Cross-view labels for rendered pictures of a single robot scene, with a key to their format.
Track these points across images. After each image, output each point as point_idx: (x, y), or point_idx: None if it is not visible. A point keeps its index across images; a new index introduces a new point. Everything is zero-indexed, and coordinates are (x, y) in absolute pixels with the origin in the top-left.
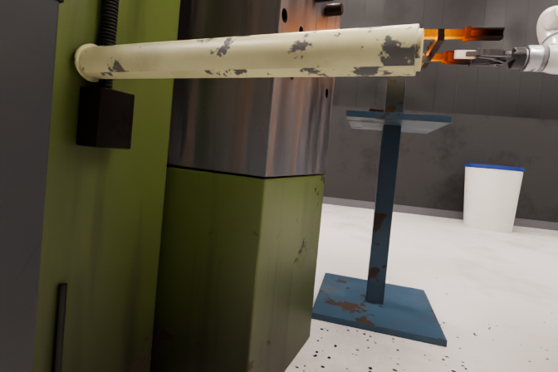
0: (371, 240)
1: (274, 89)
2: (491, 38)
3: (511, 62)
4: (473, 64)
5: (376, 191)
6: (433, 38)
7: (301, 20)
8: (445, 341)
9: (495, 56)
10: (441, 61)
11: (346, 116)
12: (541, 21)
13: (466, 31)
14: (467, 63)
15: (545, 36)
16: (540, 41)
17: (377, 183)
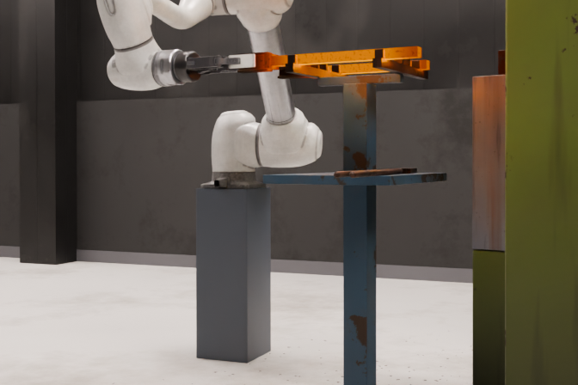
0: (372, 358)
1: None
2: (290, 78)
3: (195, 73)
4: (222, 67)
5: (373, 283)
6: (344, 73)
7: None
8: None
9: (229, 71)
10: (274, 65)
11: (445, 180)
12: (141, 1)
13: None
14: (244, 72)
15: (150, 31)
16: (144, 33)
17: (374, 271)
